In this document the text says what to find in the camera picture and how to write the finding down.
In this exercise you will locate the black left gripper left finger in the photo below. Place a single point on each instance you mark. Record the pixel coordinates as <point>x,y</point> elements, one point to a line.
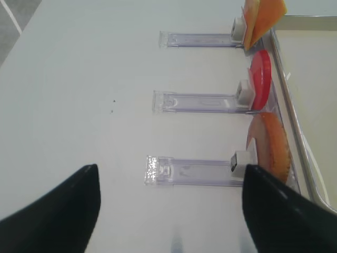
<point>62,220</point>

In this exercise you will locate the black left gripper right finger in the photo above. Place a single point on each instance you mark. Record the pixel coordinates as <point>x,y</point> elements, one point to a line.
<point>281,220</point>

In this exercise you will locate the right orange cheese slice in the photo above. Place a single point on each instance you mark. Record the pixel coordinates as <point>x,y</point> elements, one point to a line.
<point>269,13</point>

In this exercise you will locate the orange cheese slice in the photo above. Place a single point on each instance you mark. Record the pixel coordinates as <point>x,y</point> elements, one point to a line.
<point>250,13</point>
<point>269,13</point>

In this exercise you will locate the left orange cheese slice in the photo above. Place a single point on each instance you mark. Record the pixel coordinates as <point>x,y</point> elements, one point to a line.
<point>250,13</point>

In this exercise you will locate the standing bun half left side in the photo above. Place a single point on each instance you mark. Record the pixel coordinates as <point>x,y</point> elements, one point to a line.
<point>273,152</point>

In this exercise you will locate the clear bun holder rail left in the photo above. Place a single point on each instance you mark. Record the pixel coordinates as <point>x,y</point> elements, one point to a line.
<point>173,171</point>

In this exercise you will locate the clear tomato holder rail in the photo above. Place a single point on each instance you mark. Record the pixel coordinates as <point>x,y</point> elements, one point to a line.
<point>240,102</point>

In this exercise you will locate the clear cheese holder rail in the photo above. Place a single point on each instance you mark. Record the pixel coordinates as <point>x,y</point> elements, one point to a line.
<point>234,39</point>

